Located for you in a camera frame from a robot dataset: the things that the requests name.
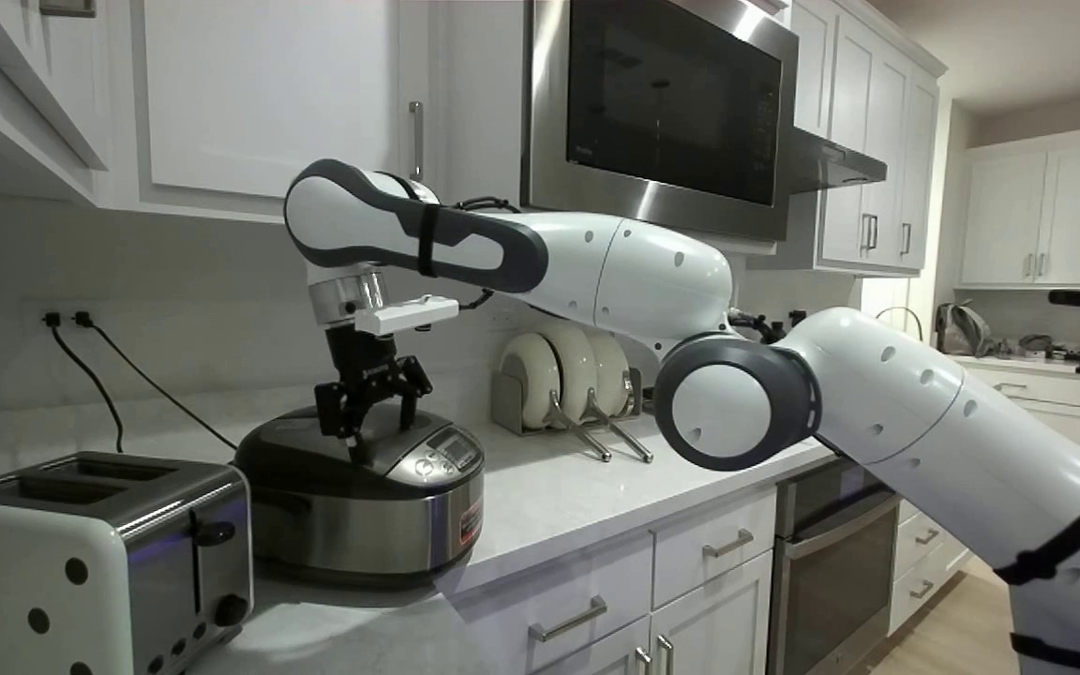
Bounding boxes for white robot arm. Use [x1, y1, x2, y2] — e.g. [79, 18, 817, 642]
[281, 158, 1080, 675]

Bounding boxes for stainless steel microwave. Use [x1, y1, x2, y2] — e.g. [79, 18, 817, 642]
[519, 0, 797, 243]

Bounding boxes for silver black rice cooker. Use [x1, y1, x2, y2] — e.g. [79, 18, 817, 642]
[232, 410, 482, 583]

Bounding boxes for white upper cabinet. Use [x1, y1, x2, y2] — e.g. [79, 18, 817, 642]
[92, 0, 519, 226]

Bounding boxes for stainless steel oven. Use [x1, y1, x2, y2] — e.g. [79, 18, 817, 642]
[769, 460, 899, 675]

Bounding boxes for black rice cooker cable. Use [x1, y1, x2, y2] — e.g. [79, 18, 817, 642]
[72, 308, 239, 452]

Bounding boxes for white polka dot toaster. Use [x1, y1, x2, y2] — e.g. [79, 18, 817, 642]
[0, 451, 256, 675]

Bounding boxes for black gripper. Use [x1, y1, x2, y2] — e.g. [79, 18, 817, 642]
[316, 325, 431, 436]

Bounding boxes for black toaster cable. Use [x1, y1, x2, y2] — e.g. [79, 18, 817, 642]
[38, 311, 127, 458]

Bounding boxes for white lower cabinet drawers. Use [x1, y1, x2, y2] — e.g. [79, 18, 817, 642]
[454, 486, 774, 675]

